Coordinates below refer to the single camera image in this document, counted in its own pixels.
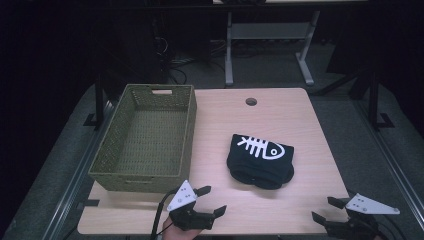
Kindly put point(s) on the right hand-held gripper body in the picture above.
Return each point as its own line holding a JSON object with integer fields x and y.
{"x": 361, "y": 220}

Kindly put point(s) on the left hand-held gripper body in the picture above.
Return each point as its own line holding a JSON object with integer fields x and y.
{"x": 186, "y": 213}

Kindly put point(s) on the black cloth fishbone print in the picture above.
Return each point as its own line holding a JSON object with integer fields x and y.
{"x": 256, "y": 166}

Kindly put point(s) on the person's left hand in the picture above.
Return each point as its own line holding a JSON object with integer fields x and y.
{"x": 178, "y": 233}

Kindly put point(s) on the grey metal desk frame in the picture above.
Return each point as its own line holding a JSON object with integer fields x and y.
{"x": 266, "y": 31}

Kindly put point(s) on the aluminium floor rail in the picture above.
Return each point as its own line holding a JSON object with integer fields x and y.
{"x": 390, "y": 156}
{"x": 78, "y": 173}

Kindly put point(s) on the black metal stand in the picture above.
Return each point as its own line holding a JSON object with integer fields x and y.
{"x": 99, "y": 100}
{"x": 375, "y": 100}

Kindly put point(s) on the olive woven basket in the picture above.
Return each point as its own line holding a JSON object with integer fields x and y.
{"x": 151, "y": 140}

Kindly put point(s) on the black table bracket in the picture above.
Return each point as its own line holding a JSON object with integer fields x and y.
{"x": 89, "y": 202}

